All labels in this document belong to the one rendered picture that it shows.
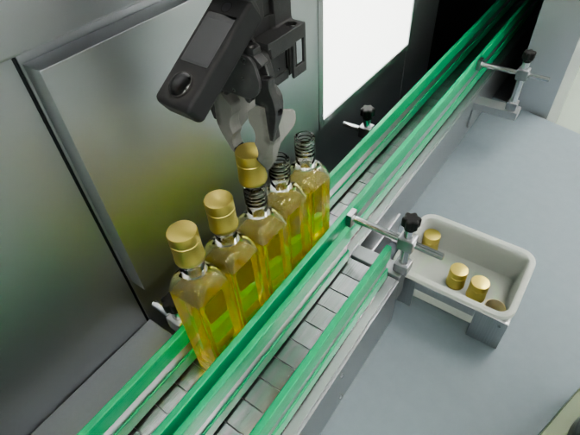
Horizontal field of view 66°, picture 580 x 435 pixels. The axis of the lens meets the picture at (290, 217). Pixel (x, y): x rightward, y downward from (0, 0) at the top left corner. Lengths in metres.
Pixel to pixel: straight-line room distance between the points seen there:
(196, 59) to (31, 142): 0.20
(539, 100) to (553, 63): 0.11
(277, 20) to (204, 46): 0.09
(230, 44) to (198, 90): 0.05
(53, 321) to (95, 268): 0.08
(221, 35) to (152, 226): 0.31
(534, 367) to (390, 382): 0.25
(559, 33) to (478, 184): 0.46
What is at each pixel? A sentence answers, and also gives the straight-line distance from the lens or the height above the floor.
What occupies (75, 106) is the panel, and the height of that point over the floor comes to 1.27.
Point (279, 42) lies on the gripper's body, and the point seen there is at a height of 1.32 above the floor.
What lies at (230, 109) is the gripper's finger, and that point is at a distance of 0.50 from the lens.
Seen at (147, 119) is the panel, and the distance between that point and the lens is 0.57.
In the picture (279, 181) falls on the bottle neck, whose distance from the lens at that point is 0.60.
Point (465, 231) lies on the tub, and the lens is 0.95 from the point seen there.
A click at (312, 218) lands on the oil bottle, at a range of 0.69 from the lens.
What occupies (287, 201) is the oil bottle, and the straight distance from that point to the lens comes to 0.61.
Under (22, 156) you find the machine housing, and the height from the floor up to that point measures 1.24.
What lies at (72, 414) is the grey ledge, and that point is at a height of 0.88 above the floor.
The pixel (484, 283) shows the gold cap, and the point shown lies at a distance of 0.91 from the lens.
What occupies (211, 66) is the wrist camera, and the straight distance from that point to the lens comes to 0.41.
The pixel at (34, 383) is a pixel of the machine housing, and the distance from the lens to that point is 0.71.
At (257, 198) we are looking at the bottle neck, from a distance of 0.56.
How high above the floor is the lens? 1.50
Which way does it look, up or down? 45 degrees down
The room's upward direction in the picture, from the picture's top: 4 degrees counter-clockwise
